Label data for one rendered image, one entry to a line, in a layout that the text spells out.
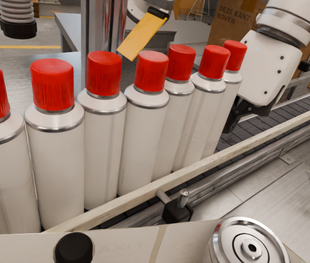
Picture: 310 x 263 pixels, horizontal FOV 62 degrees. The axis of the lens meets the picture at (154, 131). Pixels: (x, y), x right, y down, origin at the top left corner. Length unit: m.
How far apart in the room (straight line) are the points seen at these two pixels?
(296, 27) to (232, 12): 0.53
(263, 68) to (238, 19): 0.51
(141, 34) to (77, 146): 0.13
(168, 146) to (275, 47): 0.22
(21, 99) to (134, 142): 0.44
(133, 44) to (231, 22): 0.69
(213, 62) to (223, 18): 0.64
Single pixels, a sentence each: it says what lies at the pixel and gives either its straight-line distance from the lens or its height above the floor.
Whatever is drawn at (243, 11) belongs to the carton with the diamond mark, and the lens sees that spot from 0.92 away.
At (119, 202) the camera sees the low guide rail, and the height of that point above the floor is 0.91.
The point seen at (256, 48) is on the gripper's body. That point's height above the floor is 1.07.
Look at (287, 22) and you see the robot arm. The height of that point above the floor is 1.12.
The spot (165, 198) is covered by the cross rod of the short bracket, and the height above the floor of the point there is 0.91.
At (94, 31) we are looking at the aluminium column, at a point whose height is 1.07.
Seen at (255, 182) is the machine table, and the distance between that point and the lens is 0.56.
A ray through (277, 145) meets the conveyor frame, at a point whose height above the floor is 0.88.
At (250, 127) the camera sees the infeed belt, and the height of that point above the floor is 0.88.
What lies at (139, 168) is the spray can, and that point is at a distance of 0.33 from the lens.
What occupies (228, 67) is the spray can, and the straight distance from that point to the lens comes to 0.39.
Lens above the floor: 1.18
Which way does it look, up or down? 35 degrees down
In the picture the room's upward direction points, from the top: 12 degrees clockwise
